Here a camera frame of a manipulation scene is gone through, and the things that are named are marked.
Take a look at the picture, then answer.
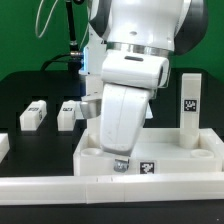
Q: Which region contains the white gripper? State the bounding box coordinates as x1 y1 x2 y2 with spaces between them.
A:
100 51 169 173

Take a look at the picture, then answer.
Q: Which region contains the white desk tabletop tray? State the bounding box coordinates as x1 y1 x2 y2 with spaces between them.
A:
73 128 224 176

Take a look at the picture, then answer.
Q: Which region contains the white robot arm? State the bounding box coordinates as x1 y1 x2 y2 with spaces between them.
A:
74 0 208 175

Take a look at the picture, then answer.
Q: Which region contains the white left fence piece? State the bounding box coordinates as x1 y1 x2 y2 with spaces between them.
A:
0 133 10 163

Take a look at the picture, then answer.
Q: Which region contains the black cable post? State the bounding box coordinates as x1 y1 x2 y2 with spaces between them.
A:
65 0 82 73

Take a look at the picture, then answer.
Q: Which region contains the black cable at base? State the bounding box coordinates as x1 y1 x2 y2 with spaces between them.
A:
40 54 83 72

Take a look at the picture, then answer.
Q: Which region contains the white cable loop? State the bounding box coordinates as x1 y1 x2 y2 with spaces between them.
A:
35 0 61 39

